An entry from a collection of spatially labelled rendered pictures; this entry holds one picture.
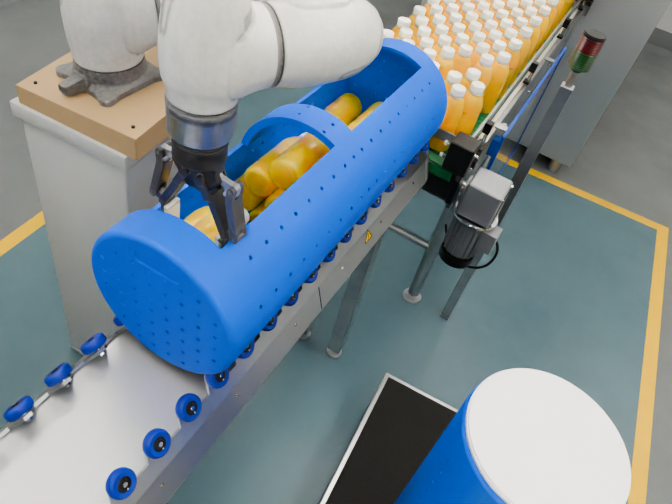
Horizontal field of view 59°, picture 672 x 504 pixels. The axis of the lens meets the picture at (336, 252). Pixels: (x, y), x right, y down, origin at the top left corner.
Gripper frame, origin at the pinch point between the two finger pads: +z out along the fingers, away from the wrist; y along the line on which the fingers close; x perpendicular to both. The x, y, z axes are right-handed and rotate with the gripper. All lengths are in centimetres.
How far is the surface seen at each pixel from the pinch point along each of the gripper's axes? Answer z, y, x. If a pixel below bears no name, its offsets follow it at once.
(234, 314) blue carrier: 1.5, -12.9, 7.3
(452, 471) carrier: 22, -52, -2
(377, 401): 103, -33, -57
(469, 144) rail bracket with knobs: 18, -22, -86
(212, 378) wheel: 20.0, -10.9, 8.4
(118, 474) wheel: 19.1, -10.2, 29.1
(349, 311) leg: 89, -9, -73
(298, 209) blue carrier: -2.2, -9.7, -14.2
